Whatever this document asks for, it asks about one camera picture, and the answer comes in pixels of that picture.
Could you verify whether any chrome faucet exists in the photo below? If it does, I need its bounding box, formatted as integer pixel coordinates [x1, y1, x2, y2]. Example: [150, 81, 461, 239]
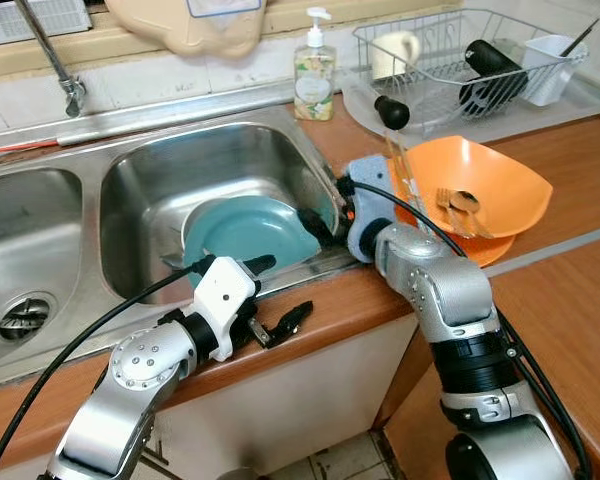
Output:
[15, 0, 88, 119]

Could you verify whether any teal plate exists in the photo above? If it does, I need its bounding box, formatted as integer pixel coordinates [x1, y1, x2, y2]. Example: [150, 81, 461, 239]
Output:
[183, 196, 327, 277]

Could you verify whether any beige cutting board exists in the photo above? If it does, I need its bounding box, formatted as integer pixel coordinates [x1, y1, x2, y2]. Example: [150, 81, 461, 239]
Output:
[105, 0, 268, 59]

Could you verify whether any white utensil holder cup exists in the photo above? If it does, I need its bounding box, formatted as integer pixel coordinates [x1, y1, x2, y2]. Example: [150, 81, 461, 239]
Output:
[523, 35, 586, 108]

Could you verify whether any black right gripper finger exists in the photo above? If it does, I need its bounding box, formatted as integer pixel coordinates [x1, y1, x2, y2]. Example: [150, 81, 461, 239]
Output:
[298, 207, 337, 249]

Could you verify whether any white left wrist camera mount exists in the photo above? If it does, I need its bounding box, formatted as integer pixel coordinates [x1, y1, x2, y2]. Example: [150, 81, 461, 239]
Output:
[192, 257, 262, 337]

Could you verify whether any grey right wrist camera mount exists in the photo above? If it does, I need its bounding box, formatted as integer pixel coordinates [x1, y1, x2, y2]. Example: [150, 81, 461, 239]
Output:
[342, 157, 407, 264]

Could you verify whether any white slatted basket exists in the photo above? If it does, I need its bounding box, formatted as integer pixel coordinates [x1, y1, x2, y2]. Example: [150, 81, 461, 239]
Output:
[0, 0, 93, 46]

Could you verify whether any orange plastic plate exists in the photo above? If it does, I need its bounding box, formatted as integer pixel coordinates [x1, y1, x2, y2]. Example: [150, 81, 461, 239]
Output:
[392, 188, 517, 269]

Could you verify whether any metal spoon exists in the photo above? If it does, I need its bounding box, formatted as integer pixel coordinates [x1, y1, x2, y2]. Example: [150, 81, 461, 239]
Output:
[450, 190, 492, 240]

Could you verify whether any white wire dish rack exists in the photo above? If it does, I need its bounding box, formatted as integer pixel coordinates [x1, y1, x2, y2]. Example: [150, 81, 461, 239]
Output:
[353, 10, 588, 129]

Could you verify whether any cream mug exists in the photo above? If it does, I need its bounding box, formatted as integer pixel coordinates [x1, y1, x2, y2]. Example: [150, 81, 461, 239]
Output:
[370, 30, 423, 83]

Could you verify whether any stainless steel double sink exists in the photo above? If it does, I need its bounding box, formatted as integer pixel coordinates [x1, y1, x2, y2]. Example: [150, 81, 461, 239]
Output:
[0, 105, 368, 391]

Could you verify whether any small black round cup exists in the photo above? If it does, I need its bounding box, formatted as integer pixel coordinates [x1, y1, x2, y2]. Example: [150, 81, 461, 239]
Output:
[374, 95, 411, 131]

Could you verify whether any black tumbler bottle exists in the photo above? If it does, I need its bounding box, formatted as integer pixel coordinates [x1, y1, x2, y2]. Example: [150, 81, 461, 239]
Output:
[458, 40, 529, 119]

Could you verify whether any brown wooden cabinet door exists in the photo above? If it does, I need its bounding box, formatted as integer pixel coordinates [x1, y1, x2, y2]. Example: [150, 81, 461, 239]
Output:
[373, 330, 461, 480]

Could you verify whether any dark thin utensil handle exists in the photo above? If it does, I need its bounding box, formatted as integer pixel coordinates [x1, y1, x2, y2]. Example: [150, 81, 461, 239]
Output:
[560, 18, 600, 58]

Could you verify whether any metal sink drain strainer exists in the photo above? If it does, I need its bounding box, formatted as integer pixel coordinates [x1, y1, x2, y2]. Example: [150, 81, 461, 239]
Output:
[0, 293, 57, 343]

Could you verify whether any metal fork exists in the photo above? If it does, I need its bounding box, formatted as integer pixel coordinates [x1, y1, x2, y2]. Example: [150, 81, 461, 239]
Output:
[436, 188, 467, 237]

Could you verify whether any floral soap pump bottle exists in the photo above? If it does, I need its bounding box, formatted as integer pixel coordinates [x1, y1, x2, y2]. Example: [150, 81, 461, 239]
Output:
[293, 8, 338, 123]

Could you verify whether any white cabinet door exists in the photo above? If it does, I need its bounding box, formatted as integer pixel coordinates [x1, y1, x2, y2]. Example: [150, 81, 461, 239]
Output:
[130, 315, 421, 480]

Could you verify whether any orange plastic bowl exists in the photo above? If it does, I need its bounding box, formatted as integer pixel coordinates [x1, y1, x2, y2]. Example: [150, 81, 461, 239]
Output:
[393, 135, 554, 240]

